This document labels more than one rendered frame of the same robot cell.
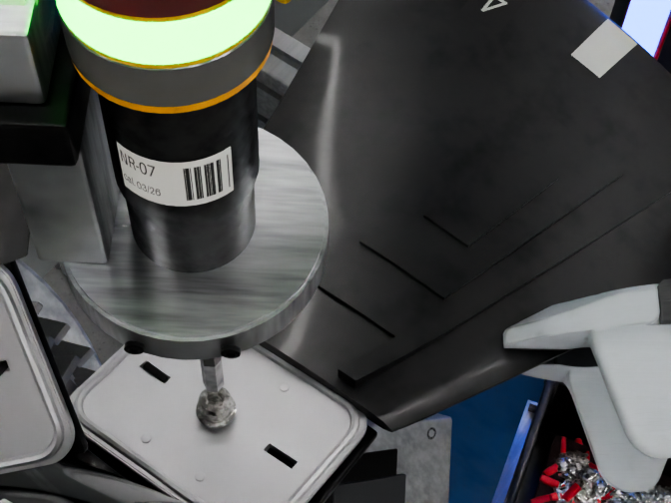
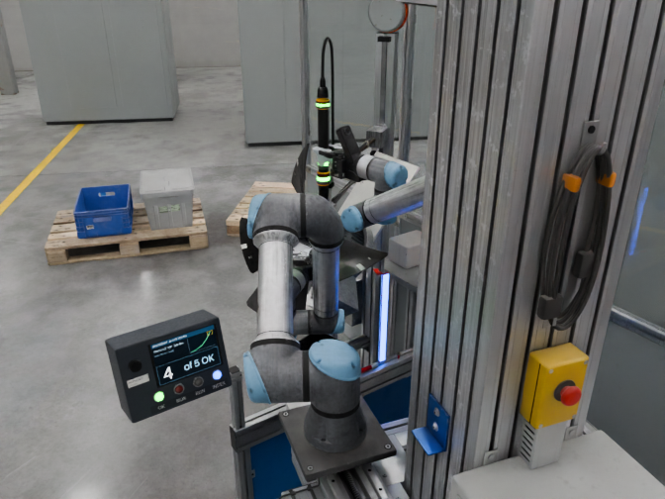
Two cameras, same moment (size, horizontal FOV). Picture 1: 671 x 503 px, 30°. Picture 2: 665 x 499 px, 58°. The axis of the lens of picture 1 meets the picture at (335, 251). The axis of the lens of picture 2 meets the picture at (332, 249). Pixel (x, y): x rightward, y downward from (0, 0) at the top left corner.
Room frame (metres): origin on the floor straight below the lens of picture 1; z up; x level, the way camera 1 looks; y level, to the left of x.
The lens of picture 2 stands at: (0.92, -1.75, 2.05)
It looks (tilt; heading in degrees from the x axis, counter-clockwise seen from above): 25 degrees down; 112
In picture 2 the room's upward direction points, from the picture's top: straight up
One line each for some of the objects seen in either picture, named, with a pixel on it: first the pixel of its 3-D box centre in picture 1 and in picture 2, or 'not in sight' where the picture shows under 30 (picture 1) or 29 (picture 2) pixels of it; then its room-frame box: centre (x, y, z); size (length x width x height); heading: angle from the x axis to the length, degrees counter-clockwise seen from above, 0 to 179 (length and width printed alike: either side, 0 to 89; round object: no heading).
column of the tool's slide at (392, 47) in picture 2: not in sight; (380, 233); (0.17, 0.76, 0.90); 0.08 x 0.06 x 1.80; 1
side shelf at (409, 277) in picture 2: not in sight; (415, 269); (0.39, 0.56, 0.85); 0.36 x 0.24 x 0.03; 146
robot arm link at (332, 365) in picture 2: not in sight; (332, 373); (0.50, -0.70, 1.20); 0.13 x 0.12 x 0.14; 24
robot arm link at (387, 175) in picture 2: not in sight; (387, 174); (0.43, -0.08, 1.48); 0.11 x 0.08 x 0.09; 156
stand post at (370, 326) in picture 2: not in sight; (371, 335); (0.25, 0.39, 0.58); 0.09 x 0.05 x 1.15; 146
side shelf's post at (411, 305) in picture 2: not in sight; (409, 351); (0.39, 0.56, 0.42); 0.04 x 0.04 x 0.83; 56
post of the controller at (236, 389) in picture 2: not in sight; (236, 398); (0.17, -0.60, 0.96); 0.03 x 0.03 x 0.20; 56
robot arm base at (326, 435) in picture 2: not in sight; (334, 413); (0.51, -0.70, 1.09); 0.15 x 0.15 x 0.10
